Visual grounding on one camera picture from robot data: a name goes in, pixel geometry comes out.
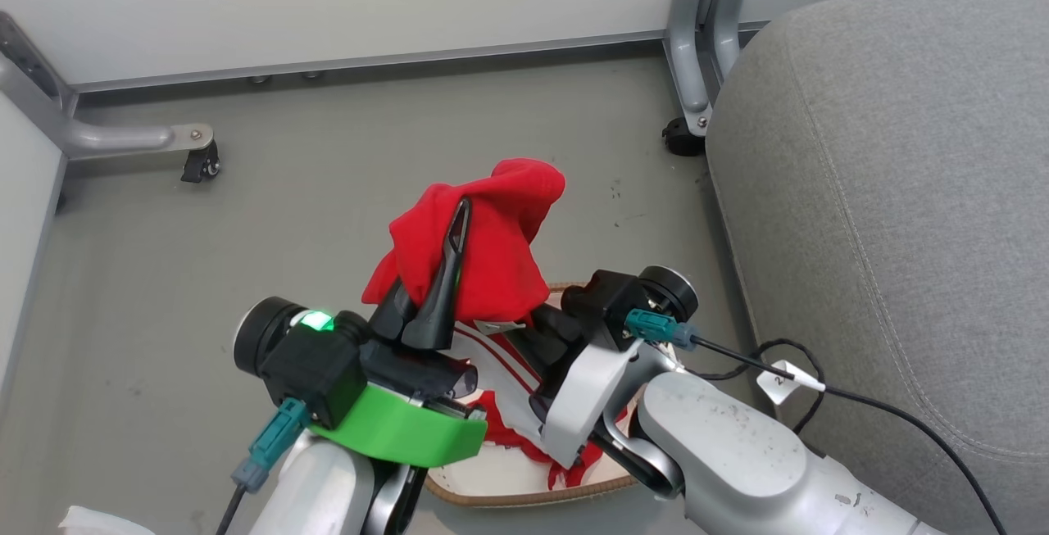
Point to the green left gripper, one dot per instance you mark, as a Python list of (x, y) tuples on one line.
[(410, 432)]

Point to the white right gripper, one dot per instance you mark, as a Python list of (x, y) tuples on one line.
[(586, 400)]

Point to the red and white jersey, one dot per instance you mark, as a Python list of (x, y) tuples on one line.
[(492, 248)]

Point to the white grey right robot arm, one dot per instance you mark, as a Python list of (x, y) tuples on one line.
[(737, 457)]

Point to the cream perforated laundry basket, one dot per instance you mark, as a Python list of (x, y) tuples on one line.
[(500, 492)]

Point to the black caster wheel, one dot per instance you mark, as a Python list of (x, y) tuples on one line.
[(202, 165), (682, 138)]

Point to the grey fabric sofa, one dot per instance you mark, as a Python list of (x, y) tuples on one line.
[(901, 215)]

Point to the white crumpled item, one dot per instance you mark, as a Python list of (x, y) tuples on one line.
[(98, 523)]

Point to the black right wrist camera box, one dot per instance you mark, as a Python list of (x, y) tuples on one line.
[(606, 297)]

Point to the grey metal panel rail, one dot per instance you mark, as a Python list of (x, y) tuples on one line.
[(369, 60)]

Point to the grey upright metal frame leg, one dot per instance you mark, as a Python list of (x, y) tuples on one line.
[(692, 35)]

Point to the grey angled metal frame leg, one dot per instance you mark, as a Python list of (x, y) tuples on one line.
[(98, 138)]

